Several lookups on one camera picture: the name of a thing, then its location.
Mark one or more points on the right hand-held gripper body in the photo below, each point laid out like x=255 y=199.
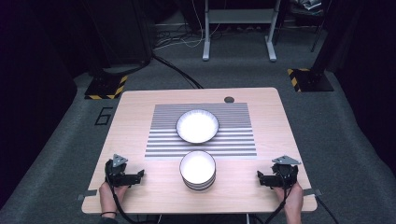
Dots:
x=285 y=174

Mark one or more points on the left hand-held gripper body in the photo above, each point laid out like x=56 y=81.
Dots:
x=116 y=174

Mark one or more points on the person's left hand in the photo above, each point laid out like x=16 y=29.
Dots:
x=109 y=196

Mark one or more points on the person's right hand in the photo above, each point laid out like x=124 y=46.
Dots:
x=293 y=199

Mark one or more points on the grey tape strip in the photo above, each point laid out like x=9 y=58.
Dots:
x=313 y=192

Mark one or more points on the black wrist band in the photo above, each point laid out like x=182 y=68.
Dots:
x=109 y=213

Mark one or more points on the grey striped placemat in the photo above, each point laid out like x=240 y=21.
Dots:
x=236 y=137

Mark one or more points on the stack of white bowls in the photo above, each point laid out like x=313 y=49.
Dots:
x=197 y=168

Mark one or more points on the black floor tape marking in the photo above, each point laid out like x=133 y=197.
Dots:
x=103 y=116

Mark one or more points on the white plate dark rim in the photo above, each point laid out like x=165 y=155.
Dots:
x=197 y=126

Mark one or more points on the black curtain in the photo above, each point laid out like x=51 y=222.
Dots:
x=34 y=77

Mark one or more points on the black base plate hazard tape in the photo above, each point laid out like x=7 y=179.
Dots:
x=106 y=88
x=308 y=80

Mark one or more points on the black metal post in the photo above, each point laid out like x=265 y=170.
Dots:
x=327 y=37

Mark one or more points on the white metal desk frame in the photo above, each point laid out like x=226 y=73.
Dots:
x=238 y=15

